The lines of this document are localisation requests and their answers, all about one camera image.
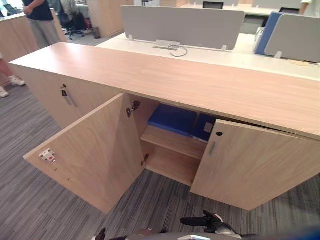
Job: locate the black cabinet key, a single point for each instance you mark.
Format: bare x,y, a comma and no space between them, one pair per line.
63,92

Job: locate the person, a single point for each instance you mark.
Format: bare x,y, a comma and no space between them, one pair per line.
310,7
41,22

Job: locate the black office chair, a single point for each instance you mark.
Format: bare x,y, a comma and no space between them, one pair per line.
75,23

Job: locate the tan round desk pad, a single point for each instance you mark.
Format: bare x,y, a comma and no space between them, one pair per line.
299,62

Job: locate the blue desk divider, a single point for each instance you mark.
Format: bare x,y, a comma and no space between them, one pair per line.
267,32

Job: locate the tall wooden cabinet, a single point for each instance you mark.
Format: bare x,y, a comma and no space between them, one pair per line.
110,16

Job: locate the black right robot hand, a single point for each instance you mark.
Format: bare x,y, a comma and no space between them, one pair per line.
207,221

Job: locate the wooden door with round lock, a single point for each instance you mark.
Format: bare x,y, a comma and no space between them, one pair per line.
250,165

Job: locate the metal door hinge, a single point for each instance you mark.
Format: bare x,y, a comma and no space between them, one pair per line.
132,108
145,159

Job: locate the dark waste bin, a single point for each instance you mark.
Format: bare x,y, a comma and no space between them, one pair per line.
96,32

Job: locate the black round door lock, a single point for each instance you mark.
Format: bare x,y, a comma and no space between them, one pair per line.
219,134

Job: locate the long grey desk divider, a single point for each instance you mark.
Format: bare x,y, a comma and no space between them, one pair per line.
182,25

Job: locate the dark blue labelled folder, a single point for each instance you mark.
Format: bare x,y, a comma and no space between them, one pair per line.
203,128

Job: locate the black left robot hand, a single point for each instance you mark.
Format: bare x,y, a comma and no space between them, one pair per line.
100,235

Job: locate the person's foot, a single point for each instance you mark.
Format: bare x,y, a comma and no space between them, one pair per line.
3,92
17,80

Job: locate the white latch with red button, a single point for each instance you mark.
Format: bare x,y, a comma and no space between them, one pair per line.
48,155

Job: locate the grey rounded desk divider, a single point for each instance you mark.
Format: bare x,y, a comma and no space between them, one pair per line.
295,37

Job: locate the wide-open wooden cabinet door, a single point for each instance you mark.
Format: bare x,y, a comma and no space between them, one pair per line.
95,155

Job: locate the black chair backrest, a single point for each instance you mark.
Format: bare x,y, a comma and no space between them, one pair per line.
213,5

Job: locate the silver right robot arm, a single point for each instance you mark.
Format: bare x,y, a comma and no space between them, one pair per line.
230,229

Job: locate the white office desk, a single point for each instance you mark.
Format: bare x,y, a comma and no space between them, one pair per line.
225,57

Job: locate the wooden counter cabinet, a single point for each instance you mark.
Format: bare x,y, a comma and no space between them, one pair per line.
15,37

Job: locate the closed wooden door with key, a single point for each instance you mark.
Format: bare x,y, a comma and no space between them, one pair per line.
50,100

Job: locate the wooden cabinet shelf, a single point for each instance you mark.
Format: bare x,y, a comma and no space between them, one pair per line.
175,142

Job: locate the light wood office cabinet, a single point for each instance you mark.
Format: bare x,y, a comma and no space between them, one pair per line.
190,80

